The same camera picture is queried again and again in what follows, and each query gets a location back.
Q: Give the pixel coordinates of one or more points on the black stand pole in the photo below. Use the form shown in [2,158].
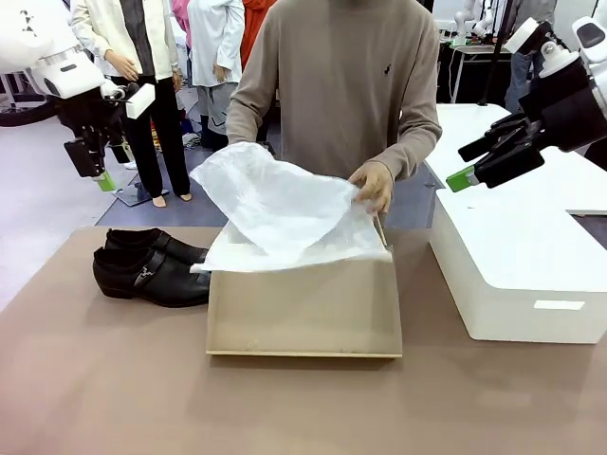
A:
[495,52]

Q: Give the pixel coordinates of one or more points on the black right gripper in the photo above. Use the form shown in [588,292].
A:
[569,109]

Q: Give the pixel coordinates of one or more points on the person's left forearm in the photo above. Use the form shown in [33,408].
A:
[417,147]

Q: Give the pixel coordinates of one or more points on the mannequin in cream jacket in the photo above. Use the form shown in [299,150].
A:
[142,47]

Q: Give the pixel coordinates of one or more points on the person in beige sweater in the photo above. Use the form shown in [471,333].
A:
[341,80]

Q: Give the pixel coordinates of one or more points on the brown cardboard shoe box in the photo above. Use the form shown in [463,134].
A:
[303,308]

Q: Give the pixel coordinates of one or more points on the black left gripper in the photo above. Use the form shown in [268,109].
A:
[90,114]

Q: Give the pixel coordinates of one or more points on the background person in jeans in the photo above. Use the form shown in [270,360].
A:
[521,61]

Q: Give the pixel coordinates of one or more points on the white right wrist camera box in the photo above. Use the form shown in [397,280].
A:
[526,35]

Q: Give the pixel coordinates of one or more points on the black leather buckle shoe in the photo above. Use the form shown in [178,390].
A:
[175,246]
[156,284]

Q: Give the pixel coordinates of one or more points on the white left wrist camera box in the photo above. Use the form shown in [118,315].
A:
[141,100]

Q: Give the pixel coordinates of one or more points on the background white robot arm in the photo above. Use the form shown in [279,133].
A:
[467,19]

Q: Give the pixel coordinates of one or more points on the white box lid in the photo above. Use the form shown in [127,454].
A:
[521,256]

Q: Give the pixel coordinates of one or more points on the person's right forearm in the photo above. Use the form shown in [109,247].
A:
[246,118]

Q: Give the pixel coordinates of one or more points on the person's left hand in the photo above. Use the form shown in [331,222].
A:
[377,182]

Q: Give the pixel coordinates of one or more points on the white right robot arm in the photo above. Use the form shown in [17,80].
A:
[593,42]

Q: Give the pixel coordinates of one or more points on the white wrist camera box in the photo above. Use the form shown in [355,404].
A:
[141,100]
[526,35]

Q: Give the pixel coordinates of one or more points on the pink garment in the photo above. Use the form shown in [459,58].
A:
[181,19]

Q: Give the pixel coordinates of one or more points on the mannequin in white shirt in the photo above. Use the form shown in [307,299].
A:
[215,42]

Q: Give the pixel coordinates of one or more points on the grey mannequin base plate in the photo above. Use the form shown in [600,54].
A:
[137,195]

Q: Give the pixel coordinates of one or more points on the white side table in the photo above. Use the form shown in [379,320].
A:
[467,128]

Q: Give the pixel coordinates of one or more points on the white tissue wrapping paper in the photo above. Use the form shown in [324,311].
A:
[270,199]

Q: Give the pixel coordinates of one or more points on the background work table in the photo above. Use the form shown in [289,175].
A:
[469,66]

